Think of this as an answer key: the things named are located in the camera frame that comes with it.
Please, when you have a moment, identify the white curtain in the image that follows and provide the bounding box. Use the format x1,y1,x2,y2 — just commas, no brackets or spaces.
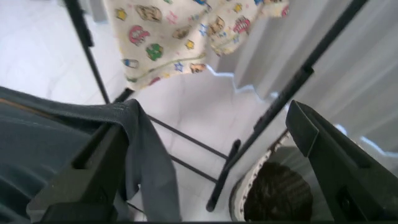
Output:
214,0,398,159

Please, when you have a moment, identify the cream printed garment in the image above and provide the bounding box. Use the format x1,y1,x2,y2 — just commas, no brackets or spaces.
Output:
103,0,290,91

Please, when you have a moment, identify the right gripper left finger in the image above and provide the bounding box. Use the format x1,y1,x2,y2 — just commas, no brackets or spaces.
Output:
25,123,131,223

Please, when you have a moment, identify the white laundry basket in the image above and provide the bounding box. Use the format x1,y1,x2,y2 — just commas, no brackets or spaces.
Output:
228,129,335,223

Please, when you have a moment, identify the black clothes rack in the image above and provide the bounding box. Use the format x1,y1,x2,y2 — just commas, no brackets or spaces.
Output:
63,0,370,213

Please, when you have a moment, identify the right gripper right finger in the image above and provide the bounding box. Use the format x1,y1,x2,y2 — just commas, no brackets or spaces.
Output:
285,100,398,223

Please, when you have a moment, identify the grey sleeveless shirt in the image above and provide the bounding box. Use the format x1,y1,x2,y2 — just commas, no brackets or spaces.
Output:
0,86,182,223

